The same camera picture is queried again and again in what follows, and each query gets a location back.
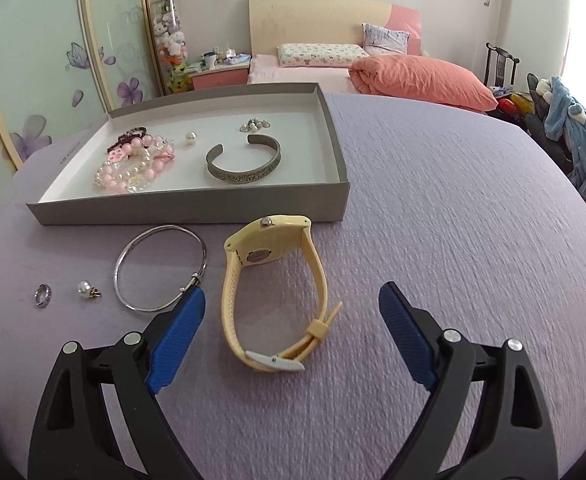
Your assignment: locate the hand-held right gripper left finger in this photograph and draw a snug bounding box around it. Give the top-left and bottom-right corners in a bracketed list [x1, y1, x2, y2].
[29, 287, 207, 480]

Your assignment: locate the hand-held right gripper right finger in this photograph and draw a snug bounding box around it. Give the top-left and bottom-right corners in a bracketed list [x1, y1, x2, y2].
[378, 281, 559, 480]

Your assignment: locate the yellow wristwatch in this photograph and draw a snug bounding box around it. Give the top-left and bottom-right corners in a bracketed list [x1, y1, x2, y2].
[221, 215, 344, 374]

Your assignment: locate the grey cardboard tray box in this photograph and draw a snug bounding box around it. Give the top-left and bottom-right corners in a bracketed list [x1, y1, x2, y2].
[26, 82, 350, 226]

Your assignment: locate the pink bead bracelet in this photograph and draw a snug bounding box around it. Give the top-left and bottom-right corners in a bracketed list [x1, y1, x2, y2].
[93, 134, 177, 195]

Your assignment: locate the white pearl bracelet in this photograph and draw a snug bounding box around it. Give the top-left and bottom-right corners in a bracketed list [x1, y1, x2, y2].
[104, 146, 175, 194]

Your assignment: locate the engraved silver cuff bracelet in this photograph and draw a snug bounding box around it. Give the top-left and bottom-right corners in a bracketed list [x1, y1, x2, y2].
[205, 133, 282, 183]

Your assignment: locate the dark red bead necklace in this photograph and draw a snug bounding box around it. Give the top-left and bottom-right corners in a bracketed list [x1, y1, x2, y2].
[105, 127, 149, 155]

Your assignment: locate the pearl cluster brooch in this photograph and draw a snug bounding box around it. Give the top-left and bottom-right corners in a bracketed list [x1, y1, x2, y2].
[240, 117, 273, 135]

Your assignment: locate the thin silver bangle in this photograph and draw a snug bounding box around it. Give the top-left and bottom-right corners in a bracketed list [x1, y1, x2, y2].
[114, 225, 208, 313]

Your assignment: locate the purple tablecloth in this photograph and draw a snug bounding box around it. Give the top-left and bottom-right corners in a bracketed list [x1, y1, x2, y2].
[0, 91, 586, 480]

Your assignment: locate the dark grey chair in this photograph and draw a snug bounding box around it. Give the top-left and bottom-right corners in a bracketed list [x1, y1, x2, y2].
[524, 72, 574, 177]

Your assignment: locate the colourful toys pile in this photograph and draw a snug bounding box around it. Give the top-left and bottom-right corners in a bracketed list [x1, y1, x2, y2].
[492, 87, 532, 120]

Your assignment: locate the salmon duvet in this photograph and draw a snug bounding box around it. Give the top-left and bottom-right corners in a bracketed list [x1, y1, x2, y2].
[348, 54, 499, 112]

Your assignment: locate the pink nightstand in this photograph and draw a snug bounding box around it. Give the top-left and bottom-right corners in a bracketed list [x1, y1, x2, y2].
[188, 62, 252, 92]

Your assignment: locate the blue fleece garment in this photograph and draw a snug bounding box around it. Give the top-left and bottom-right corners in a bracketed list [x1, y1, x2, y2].
[542, 75, 586, 199]

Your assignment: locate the pink bed mattress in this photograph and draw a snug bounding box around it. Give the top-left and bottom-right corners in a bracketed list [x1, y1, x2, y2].
[246, 53, 357, 92]

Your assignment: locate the dark wooden chair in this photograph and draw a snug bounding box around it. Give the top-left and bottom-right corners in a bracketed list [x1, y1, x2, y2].
[484, 42, 520, 89]

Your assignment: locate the long floral pillow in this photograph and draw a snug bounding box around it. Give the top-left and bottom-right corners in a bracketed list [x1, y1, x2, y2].
[277, 42, 369, 69]

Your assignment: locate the small blue patterned pillow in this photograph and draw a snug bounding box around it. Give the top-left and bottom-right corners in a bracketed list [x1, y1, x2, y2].
[361, 23, 410, 56]

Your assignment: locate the plush toy display case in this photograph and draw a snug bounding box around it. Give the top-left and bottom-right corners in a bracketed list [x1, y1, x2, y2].
[148, 0, 190, 94]

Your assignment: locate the floral sliding-door wardrobe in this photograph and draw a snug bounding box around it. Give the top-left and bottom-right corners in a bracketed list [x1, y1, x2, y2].
[0, 0, 170, 223]

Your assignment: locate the cream and pink headboard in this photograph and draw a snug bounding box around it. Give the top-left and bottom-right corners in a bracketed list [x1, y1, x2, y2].
[248, 0, 422, 57]

